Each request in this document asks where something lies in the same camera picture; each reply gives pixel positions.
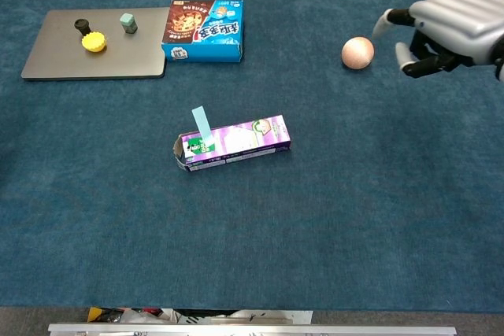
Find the blue cookie box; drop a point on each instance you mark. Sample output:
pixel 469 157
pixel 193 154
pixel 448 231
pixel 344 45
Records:
pixel 204 33

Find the aluminium profile rail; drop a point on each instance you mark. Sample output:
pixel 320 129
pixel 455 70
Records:
pixel 252 330

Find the wooden ball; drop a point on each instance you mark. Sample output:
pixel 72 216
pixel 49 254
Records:
pixel 357 53

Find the purple and white carton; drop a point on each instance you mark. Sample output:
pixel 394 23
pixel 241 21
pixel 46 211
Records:
pixel 244 143

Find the white plastic bag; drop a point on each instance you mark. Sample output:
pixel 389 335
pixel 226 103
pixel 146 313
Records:
pixel 138 317

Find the small grey-green block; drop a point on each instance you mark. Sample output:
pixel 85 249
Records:
pixel 128 22

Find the yellow ribbed bottle cap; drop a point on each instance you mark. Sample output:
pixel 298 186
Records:
pixel 94 42

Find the blue felt table cloth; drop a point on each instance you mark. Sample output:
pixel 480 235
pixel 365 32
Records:
pixel 275 214

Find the dark brown small piece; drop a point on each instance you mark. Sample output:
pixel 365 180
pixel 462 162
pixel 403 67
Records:
pixel 82 24

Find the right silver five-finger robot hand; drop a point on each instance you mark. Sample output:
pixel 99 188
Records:
pixel 460 21

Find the silver closed laptop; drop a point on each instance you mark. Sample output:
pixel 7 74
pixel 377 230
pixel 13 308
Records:
pixel 59 60

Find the yellow item under table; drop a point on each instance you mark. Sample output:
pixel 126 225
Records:
pixel 94 314

